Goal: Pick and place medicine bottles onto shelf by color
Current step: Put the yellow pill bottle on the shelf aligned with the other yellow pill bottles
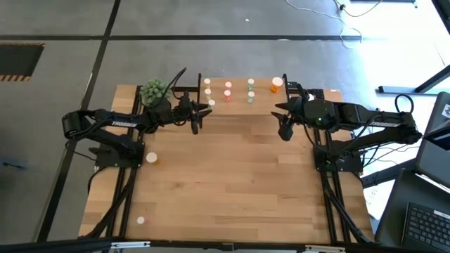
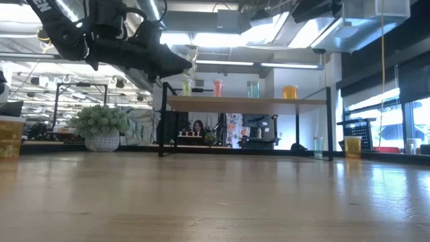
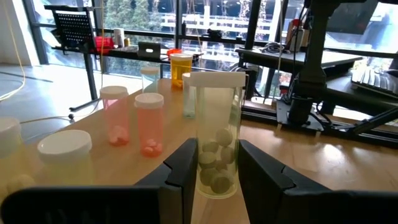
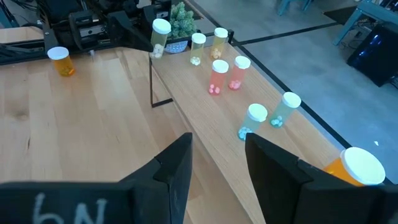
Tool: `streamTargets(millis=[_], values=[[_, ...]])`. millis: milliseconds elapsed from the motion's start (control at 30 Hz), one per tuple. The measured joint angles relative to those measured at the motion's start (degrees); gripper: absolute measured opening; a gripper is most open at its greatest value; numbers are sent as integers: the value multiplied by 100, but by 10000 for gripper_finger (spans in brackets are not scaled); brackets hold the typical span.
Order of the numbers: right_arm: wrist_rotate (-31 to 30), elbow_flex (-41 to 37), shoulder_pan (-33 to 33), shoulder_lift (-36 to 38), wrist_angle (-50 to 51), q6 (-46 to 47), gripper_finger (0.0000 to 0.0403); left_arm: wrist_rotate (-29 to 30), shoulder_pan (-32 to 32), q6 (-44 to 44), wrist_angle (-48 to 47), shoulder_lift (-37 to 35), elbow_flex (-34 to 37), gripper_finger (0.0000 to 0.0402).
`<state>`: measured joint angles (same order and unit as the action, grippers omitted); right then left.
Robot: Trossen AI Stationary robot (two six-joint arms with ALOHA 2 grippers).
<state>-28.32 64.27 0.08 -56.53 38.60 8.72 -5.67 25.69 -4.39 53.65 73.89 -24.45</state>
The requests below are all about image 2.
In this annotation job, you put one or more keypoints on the long ceiling light bar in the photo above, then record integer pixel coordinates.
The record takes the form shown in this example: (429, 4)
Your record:
(225, 62)
(289, 66)
(27, 55)

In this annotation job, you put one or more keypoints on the person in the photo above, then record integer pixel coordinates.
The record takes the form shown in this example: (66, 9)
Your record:
(198, 127)

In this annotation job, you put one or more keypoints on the black aluminium table frame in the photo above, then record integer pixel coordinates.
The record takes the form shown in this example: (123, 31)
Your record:
(53, 148)

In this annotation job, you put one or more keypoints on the small green background plant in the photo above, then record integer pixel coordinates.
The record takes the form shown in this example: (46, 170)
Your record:
(211, 138)

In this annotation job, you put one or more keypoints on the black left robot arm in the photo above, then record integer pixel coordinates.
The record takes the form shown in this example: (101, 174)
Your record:
(60, 30)

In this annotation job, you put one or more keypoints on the red seat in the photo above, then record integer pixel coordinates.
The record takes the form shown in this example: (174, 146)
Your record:
(386, 150)

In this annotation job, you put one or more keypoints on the small red pill bottle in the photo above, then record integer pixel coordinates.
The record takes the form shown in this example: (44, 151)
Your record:
(217, 88)

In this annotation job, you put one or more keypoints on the small teal pill bottle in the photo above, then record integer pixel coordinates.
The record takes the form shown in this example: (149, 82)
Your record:
(249, 90)
(317, 148)
(256, 90)

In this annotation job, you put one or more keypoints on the white container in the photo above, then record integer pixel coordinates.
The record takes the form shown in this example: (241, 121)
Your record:
(410, 147)

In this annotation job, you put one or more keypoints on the black background workstation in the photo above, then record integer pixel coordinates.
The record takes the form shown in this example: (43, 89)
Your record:
(260, 127)

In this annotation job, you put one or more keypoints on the black metal gantry frame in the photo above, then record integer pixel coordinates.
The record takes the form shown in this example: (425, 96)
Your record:
(80, 84)

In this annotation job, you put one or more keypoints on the green artificial plant in pot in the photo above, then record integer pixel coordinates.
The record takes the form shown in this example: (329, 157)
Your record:
(100, 124)

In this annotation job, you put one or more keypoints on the floral patterned banner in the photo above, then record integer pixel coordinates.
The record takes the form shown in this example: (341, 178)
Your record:
(234, 129)

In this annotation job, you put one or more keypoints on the orange cup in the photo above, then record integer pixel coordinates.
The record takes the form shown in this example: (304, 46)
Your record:
(352, 148)

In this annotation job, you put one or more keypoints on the black perforated rack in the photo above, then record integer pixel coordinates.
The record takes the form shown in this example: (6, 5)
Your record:
(361, 132)

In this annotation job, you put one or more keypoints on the silver rectangular air duct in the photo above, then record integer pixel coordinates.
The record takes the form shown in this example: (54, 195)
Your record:
(352, 30)

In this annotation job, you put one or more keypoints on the dark grey background monitor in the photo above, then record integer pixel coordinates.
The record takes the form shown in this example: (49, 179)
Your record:
(11, 108)

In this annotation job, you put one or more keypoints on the small yellow pill bottle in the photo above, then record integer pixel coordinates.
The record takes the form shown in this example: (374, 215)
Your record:
(191, 53)
(186, 88)

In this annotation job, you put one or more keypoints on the wooden shelf black metal frame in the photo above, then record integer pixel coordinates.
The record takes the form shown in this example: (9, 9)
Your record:
(242, 104)

